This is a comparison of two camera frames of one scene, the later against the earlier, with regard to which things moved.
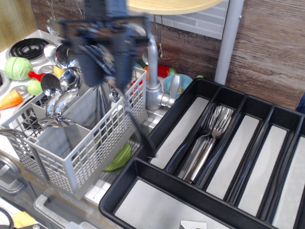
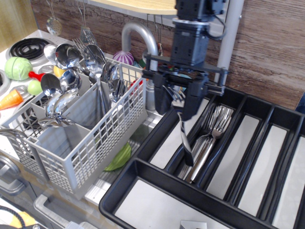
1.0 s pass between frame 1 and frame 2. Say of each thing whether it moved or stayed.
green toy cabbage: stayed
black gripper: moved
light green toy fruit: stayed
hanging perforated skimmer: stayed
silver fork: moved
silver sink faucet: stayed
